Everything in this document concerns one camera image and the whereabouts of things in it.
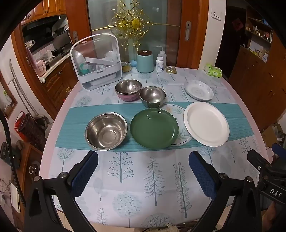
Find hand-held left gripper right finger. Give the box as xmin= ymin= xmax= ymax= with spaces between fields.
xmin=188 ymin=151 xmax=263 ymax=232

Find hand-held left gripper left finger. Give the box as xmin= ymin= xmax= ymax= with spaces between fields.
xmin=23 ymin=150 xmax=99 ymax=232

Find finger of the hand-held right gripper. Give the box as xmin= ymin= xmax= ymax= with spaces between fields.
xmin=247 ymin=149 xmax=272 ymax=173
xmin=271 ymin=143 xmax=286 ymax=158

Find large steel bowl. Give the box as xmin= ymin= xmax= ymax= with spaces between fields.
xmin=85 ymin=112 xmax=128 ymax=152

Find white plate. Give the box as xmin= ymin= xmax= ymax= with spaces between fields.
xmin=183 ymin=102 xmax=230 ymax=147

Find green plate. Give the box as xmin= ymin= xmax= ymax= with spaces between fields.
xmin=130 ymin=108 xmax=179 ymax=149

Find floral print plate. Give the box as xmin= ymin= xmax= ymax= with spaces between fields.
xmin=184 ymin=80 xmax=214 ymax=102

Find plain steel bowl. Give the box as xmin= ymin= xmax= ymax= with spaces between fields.
xmin=139 ymin=86 xmax=167 ymax=109

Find pink steel bowl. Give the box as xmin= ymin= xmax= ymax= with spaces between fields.
xmin=115 ymin=79 xmax=143 ymax=102

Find cardboard box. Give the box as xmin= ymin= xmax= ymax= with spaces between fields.
xmin=261 ymin=124 xmax=286 ymax=149

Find wooden shelf cabinet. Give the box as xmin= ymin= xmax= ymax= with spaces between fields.
xmin=228 ymin=6 xmax=286 ymax=134

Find red basket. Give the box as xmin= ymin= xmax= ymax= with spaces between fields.
xmin=14 ymin=112 xmax=45 ymax=143

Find wooden kitchen base cabinet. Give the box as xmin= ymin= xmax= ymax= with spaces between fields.
xmin=40 ymin=57 xmax=78 ymax=107

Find green wet wipes pack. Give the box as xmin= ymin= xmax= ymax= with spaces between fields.
xmin=204 ymin=64 xmax=223 ymax=78

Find white clear storage box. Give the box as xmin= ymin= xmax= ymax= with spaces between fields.
xmin=70 ymin=34 xmax=123 ymax=92

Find clear bottle teal liquid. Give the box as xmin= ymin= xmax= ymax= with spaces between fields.
xmin=75 ymin=51 xmax=90 ymax=76

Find pink kitchen appliance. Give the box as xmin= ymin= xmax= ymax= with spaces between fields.
xmin=33 ymin=59 xmax=47 ymax=76

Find white pill bottle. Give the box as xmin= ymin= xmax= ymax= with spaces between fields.
xmin=156 ymin=56 xmax=164 ymax=73

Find wooden glass sliding door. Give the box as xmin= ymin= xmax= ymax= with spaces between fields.
xmin=66 ymin=0 xmax=209 ymax=69

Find teal canister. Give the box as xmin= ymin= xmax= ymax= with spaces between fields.
xmin=136 ymin=50 xmax=154 ymax=73

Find white squeeze bottle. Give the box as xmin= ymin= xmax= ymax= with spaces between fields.
xmin=156 ymin=46 xmax=169 ymax=67

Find black range hood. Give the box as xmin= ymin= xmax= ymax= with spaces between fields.
xmin=22 ymin=16 xmax=67 ymax=45

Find gold door ornament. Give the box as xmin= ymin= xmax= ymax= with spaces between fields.
xmin=92 ymin=0 xmax=180 ymax=48

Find wooden framed wall niche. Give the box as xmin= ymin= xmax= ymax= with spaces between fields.
xmin=0 ymin=74 xmax=18 ymax=118

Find wooden kitchen wall cabinets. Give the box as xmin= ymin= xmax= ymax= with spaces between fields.
xmin=21 ymin=0 xmax=67 ymax=23

